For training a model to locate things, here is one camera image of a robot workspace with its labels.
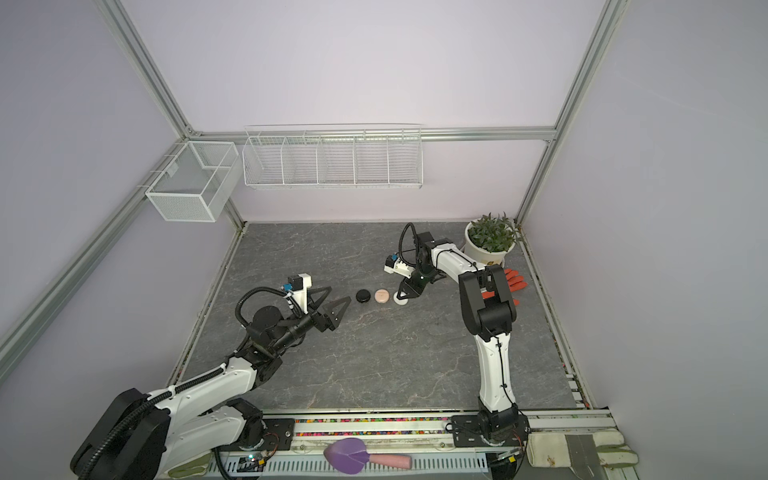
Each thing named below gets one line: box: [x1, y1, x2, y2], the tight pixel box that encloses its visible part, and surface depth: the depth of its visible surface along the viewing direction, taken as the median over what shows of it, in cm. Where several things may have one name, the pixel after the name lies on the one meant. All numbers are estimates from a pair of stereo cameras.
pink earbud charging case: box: [374, 288, 390, 304], surface depth 100 cm
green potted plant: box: [468, 211, 522, 253], surface depth 96 cm
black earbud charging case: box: [356, 288, 371, 303], surface depth 101 cm
